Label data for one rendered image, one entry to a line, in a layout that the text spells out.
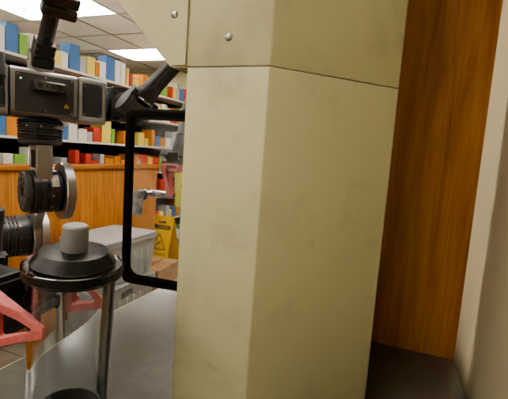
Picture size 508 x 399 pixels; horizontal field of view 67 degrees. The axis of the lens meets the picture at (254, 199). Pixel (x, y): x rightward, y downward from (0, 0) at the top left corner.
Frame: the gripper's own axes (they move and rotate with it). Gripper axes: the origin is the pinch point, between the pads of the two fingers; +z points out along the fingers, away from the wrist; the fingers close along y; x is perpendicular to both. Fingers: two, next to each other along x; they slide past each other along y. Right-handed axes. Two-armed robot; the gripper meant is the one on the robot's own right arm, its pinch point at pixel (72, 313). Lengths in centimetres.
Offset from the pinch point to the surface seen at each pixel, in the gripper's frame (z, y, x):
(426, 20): 33, 49, -47
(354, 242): 28.8, 20.9, -10.2
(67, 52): -247, 228, -72
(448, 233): 43, 47, -9
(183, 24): 4.9, 11.1, -35.8
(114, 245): -137, 169, 61
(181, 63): 5.2, 11.0, -31.0
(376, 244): 31.6, 23.7, -9.9
